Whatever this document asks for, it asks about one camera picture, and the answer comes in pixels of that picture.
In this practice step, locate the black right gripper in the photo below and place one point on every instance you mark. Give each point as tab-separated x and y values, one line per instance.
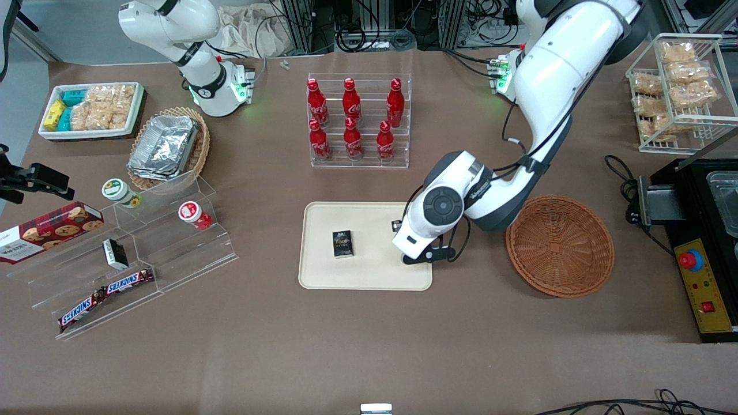
16	180

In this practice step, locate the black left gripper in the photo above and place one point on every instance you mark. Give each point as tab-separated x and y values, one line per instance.
396	225

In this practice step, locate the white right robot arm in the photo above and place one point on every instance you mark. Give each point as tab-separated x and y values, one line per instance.
173	23

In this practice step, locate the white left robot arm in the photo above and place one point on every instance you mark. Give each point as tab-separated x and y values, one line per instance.
553	75

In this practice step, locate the white rectangular snack tray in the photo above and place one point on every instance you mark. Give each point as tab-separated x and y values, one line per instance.
46	134

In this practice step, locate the beige plastic tray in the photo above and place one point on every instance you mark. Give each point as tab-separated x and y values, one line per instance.
369	271

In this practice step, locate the brown round wicker basket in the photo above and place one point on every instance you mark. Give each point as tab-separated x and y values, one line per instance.
559	248

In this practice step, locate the light wicker basket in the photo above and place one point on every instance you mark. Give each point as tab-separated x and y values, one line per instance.
202	144

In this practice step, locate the red cookie box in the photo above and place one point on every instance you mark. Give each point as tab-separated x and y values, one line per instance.
55	230

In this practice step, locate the teal snack packet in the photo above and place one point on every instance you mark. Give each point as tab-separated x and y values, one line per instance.
64	120
73	97

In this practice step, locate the yellow snack packet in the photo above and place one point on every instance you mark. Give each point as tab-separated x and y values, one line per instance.
54	114

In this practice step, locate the clear rice cracker bag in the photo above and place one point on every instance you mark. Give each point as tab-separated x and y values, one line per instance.
112	95
81	116
109	118

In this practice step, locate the green lid cup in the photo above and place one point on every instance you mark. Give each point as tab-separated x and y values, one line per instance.
118	190

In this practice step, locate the small black card box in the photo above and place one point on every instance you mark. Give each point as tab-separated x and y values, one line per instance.
342	244

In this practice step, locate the clear acrylic stepped shelf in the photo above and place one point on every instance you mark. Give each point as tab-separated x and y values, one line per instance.
69	276
190	256

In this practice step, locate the small black white box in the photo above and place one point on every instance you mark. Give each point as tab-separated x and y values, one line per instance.
115	254

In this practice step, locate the clear acrylic bottle rack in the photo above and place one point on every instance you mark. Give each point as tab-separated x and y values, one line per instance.
369	164

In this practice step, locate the red cola bottle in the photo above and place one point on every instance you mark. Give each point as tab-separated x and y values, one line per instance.
395	104
319	143
353	141
351	102
385	144
317	104

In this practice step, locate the aluminium foil container stack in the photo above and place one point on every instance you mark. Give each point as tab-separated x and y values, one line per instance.
164	147

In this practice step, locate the snickers chocolate bar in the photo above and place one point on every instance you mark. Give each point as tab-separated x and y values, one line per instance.
130	280
81	310

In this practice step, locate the black office chair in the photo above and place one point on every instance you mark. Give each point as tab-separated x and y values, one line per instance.
6	34

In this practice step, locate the red lid cup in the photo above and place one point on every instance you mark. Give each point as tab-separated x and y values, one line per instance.
190	212

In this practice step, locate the small silver white object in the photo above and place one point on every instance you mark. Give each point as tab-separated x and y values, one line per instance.
376	409

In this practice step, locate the white cloth bag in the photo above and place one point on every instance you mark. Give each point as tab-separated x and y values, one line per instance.
242	29

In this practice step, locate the red emergency stop button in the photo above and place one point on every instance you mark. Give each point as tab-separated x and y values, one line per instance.
688	260

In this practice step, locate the bagged fried snack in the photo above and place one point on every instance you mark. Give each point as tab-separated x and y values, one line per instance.
646	83
657	128
687	72
695	95
677	53
648	106

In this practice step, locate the black machine housing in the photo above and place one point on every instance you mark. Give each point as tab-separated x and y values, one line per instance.
692	196

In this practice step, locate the yellow control panel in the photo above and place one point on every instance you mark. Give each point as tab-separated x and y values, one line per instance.
706	288

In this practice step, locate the clear plastic container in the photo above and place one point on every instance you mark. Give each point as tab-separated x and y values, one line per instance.
726	193

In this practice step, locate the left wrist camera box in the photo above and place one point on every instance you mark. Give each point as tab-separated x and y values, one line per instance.
396	225

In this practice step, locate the aluminium frame post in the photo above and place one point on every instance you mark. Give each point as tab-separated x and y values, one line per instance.
302	23
452	23

